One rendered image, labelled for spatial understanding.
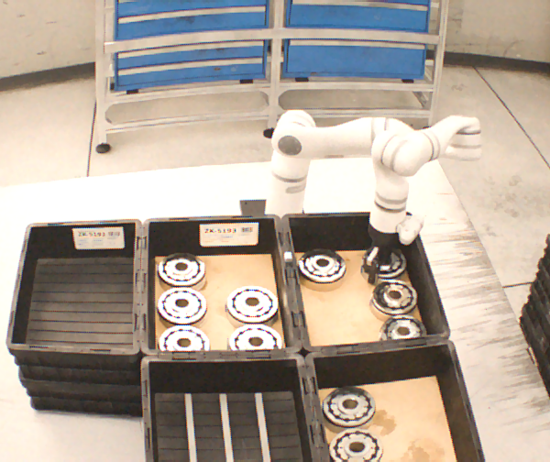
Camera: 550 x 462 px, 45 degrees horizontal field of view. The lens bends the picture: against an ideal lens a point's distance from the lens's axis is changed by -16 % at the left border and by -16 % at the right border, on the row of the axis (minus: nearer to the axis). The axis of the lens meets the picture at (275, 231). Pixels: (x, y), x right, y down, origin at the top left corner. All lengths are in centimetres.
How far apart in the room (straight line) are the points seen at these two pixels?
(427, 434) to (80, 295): 82
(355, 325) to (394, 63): 219
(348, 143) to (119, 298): 62
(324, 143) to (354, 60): 181
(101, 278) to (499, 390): 96
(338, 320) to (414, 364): 23
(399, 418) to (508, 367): 42
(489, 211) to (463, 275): 148
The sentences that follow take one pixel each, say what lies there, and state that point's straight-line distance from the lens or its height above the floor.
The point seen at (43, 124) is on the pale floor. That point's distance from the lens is 394.
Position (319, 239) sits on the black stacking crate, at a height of 87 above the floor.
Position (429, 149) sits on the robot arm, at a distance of 152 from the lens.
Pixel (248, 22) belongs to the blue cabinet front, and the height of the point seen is 64.
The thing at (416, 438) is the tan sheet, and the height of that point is 83.
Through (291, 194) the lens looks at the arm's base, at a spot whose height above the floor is 84.
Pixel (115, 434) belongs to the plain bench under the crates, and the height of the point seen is 70.
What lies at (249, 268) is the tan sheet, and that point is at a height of 83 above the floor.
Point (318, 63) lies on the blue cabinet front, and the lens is 349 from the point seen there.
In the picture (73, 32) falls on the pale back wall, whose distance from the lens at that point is 423.
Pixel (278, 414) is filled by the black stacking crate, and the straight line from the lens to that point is 140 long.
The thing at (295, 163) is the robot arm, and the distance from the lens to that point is 184.
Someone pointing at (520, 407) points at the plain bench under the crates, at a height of 70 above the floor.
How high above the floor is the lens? 196
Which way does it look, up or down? 40 degrees down
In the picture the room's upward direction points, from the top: 3 degrees clockwise
